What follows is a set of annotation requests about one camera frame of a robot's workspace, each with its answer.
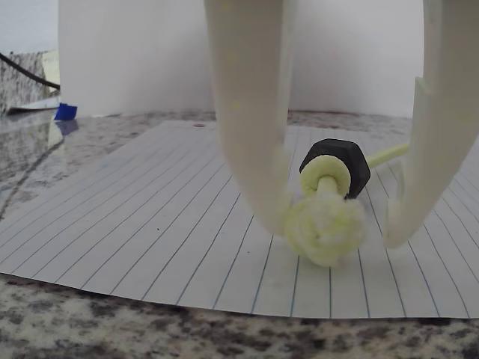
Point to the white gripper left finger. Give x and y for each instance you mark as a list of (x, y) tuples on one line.
[(250, 112)]

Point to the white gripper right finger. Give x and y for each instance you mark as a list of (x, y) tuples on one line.
[(445, 112)]

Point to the white backdrop board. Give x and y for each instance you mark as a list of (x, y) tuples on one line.
[(149, 56)]

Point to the lined paper sheet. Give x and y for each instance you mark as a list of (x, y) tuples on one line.
[(149, 224)]

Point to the blue tape piece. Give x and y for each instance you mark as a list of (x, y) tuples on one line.
[(66, 111)]

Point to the pale yellow paper note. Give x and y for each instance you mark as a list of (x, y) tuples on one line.
[(51, 69)]

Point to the granite backsplash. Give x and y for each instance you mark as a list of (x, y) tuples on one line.
[(20, 82)]

